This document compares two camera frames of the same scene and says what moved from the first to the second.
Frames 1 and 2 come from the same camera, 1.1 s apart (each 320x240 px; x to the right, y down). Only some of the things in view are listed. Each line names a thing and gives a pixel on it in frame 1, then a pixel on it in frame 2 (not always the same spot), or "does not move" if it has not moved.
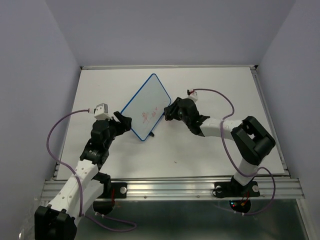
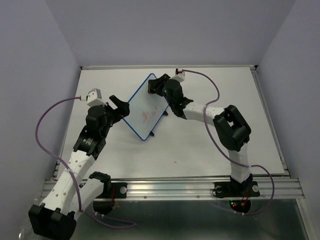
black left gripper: [121, 128] -> [121, 112]
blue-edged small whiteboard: [146, 106] does not move
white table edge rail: [171, 67] does not move
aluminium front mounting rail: [187, 189] does not move
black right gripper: [172, 108] -> [156, 84]
